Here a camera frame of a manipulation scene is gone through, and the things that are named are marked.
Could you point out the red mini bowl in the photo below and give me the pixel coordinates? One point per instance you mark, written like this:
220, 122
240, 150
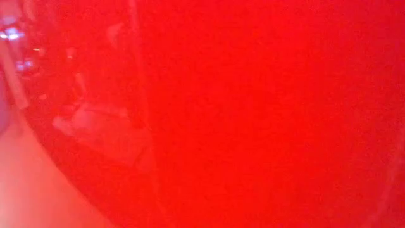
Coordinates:
253, 114

